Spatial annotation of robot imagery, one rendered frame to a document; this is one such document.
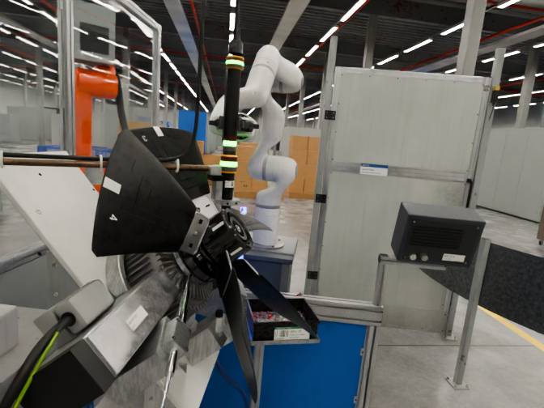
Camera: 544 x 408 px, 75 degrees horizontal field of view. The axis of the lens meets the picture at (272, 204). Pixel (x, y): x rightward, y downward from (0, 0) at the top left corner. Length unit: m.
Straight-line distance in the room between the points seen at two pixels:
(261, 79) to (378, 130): 1.63
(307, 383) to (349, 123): 1.83
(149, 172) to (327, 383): 1.17
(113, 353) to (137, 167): 0.30
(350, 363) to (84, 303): 1.11
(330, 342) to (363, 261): 1.50
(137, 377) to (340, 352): 0.96
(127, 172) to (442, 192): 2.55
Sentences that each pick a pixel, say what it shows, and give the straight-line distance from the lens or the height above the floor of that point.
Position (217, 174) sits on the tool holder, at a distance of 0.90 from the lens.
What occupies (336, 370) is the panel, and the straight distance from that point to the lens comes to 1.55.
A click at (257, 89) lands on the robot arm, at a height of 1.60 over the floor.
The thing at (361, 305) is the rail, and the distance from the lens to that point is 1.41.
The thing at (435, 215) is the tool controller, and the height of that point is 1.23.
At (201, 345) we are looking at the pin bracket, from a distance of 0.93.
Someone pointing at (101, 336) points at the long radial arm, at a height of 1.13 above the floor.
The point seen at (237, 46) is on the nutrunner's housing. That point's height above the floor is 1.65.
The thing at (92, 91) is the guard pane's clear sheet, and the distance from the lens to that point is 1.76.
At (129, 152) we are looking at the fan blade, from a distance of 0.66.
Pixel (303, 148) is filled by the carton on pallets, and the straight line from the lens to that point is 9.10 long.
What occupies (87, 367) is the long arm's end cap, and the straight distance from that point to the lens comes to 0.57.
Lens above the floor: 1.44
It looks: 10 degrees down
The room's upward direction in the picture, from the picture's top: 5 degrees clockwise
